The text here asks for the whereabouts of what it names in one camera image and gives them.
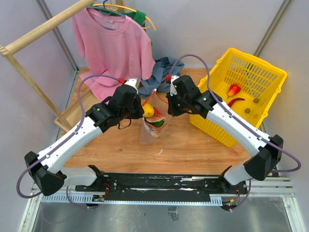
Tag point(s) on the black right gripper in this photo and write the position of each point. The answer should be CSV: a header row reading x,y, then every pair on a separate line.
x,y
171,110

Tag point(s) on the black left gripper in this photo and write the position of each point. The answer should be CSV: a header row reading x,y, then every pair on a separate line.
x,y
140,111

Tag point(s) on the yellow lemon toy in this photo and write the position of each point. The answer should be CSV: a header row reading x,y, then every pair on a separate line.
x,y
148,110

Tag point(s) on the clear orange zip top bag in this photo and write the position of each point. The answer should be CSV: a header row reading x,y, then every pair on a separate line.
x,y
159,101

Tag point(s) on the watermelon slice toy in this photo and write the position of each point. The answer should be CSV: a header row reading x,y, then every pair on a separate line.
x,y
157,120

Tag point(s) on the red chili pepper toy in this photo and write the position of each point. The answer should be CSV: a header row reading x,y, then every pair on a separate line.
x,y
234,101

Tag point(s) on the red yellow mango toy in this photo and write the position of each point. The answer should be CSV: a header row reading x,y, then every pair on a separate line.
x,y
233,90

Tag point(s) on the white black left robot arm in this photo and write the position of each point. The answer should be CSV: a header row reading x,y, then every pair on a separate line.
x,y
46,167

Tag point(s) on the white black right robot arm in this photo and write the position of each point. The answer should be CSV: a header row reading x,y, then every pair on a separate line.
x,y
265,151

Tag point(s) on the blue crumpled cloth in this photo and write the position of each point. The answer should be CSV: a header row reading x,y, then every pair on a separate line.
x,y
158,78

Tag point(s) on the pink t-shirt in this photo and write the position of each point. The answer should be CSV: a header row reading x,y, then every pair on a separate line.
x,y
113,47

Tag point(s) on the yellow plastic shopping basket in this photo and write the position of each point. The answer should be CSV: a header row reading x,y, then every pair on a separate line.
x,y
260,83

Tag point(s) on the green shirt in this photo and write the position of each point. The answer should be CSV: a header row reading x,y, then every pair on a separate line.
x,y
138,17

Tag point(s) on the grey clothes hanger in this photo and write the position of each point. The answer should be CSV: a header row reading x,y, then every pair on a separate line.
x,y
103,9

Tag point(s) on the yellow clothes hanger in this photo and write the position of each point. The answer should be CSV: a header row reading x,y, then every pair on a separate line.
x,y
117,10

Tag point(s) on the wooden clothes rack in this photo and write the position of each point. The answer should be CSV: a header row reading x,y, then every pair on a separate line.
x,y
21,108

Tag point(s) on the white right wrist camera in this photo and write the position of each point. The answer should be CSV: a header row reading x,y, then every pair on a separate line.
x,y
173,90

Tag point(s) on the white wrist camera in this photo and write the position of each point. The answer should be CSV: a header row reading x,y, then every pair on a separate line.
x,y
173,90
133,82

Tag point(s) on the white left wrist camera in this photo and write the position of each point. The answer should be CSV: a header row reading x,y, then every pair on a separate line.
x,y
133,82

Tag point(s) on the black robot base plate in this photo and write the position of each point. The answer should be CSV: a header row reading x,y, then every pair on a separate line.
x,y
161,187

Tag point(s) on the aluminium rail frame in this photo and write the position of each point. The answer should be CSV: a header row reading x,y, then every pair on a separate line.
x,y
274,186

